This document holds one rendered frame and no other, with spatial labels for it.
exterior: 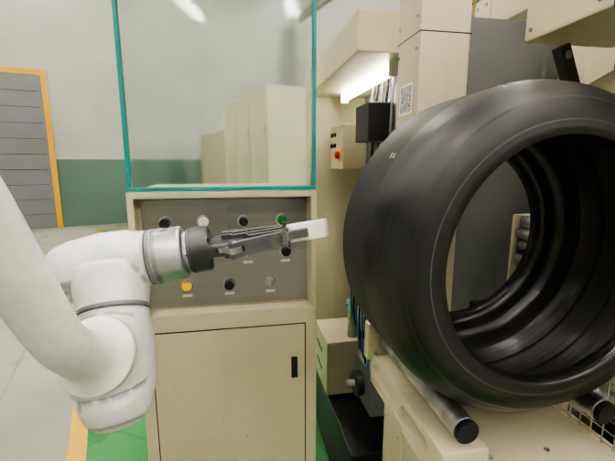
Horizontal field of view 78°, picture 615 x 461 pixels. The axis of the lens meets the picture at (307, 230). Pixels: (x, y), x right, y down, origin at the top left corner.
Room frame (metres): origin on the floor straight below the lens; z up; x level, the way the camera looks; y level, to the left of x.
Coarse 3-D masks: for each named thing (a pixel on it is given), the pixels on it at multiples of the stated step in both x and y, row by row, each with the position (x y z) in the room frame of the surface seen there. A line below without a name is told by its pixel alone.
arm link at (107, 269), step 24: (96, 240) 0.56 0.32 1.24; (120, 240) 0.57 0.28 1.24; (72, 264) 0.54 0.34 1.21; (96, 264) 0.54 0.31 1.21; (120, 264) 0.54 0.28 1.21; (144, 264) 0.56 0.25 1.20; (72, 288) 0.53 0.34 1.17; (96, 288) 0.52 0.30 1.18; (120, 288) 0.53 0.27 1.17; (144, 288) 0.56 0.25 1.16
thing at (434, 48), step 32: (416, 0) 0.97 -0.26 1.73; (448, 0) 0.96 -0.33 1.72; (416, 32) 0.96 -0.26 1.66; (448, 32) 0.96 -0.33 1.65; (416, 64) 0.96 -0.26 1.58; (448, 64) 0.96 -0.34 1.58; (416, 96) 0.95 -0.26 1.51; (448, 96) 0.96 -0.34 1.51; (448, 256) 0.97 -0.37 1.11; (448, 288) 0.97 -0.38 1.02; (384, 416) 1.06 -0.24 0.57; (384, 448) 1.05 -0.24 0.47
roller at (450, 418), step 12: (384, 348) 0.90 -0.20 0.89; (396, 360) 0.81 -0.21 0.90; (408, 372) 0.75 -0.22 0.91; (420, 384) 0.70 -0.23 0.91; (432, 396) 0.66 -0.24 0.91; (444, 396) 0.64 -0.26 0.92; (432, 408) 0.65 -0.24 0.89; (444, 408) 0.62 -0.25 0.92; (456, 408) 0.61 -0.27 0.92; (444, 420) 0.61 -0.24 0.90; (456, 420) 0.59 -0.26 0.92; (468, 420) 0.58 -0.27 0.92; (456, 432) 0.57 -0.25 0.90; (468, 432) 0.57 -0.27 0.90
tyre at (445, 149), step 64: (448, 128) 0.60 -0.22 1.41; (512, 128) 0.58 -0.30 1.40; (576, 128) 0.59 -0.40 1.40; (384, 192) 0.62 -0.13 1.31; (448, 192) 0.56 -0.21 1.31; (576, 192) 0.88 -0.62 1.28; (384, 256) 0.58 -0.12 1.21; (576, 256) 0.88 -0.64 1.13; (384, 320) 0.60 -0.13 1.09; (448, 320) 0.56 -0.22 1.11; (512, 320) 0.88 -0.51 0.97; (576, 320) 0.79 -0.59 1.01; (448, 384) 0.58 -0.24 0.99; (512, 384) 0.58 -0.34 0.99; (576, 384) 0.60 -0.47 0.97
